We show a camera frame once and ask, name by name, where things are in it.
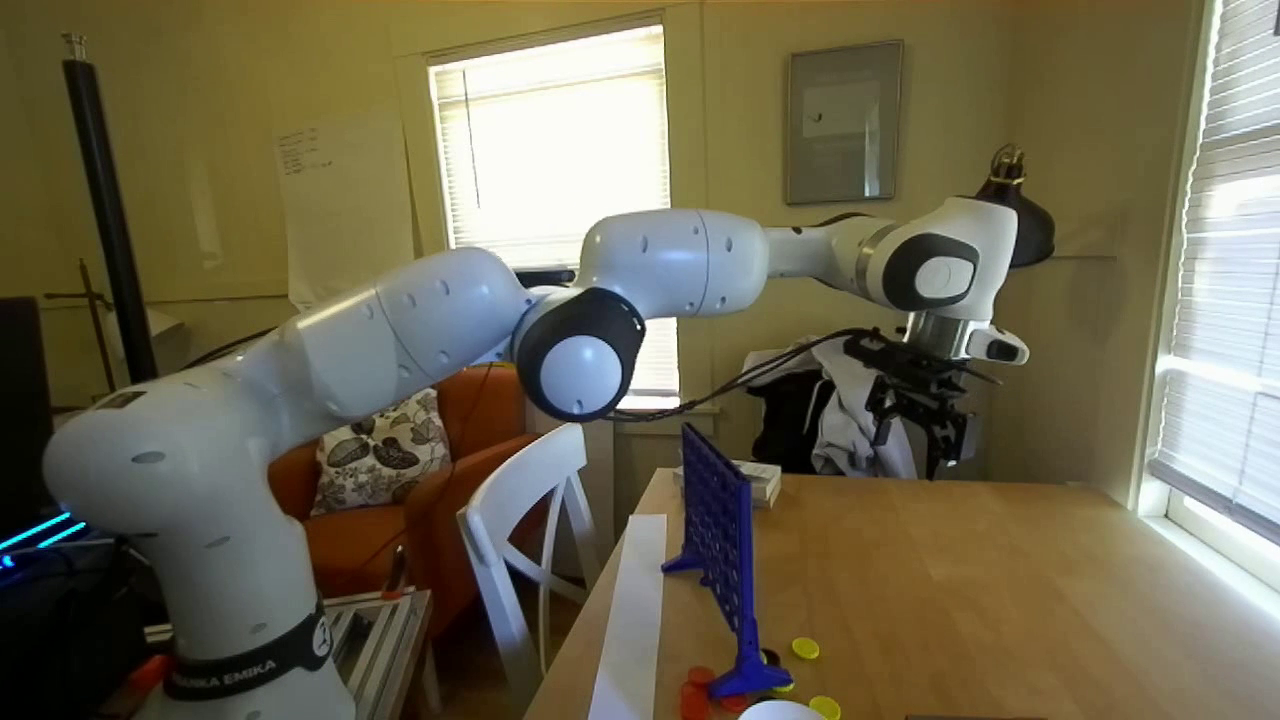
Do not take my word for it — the black vertical pole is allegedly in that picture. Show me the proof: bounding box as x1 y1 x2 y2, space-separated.
55 35 160 385

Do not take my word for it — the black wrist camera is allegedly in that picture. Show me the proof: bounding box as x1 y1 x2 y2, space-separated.
840 332 994 389

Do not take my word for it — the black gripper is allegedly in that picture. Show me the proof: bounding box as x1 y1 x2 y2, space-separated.
868 378 974 482

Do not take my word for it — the black equipment bag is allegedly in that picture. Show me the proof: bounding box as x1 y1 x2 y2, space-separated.
0 535 170 720

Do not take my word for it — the grey wall panel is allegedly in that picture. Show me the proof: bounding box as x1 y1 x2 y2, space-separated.
780 35 907 210

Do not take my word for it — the striped metal rail frame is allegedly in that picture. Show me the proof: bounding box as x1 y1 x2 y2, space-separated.
324 590 438 703

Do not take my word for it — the tall bright window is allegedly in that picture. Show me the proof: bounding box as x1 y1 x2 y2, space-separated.
429 22 680 405

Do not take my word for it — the leaf patterned cushion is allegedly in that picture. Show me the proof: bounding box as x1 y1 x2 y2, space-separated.
307 385 454 516

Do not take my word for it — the blue connect four grid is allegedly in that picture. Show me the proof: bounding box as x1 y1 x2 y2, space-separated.
658 419 796 703

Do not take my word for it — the white wooden chair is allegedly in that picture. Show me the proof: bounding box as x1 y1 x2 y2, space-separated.
453 419 605 703

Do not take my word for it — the white window blind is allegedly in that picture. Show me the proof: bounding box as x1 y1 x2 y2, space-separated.
1142 0 1280 535

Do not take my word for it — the orange armchair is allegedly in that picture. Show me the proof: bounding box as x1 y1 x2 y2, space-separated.
265 365 534 634

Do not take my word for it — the black backpack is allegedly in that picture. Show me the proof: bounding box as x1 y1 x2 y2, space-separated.
748 370 840 478

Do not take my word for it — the black floor lamp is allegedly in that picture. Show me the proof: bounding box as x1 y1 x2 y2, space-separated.
974 139 1060 271

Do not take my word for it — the white wall paper sheet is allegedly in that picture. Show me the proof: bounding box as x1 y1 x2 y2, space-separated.
271 124 424 317

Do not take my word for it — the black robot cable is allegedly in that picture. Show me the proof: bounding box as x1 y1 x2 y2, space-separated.
610 324 882 423

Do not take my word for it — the black monitor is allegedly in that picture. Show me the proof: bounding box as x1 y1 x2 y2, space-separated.
0 293 55 535

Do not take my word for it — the tan wooden block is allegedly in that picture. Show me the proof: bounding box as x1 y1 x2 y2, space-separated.
732 456 789 511

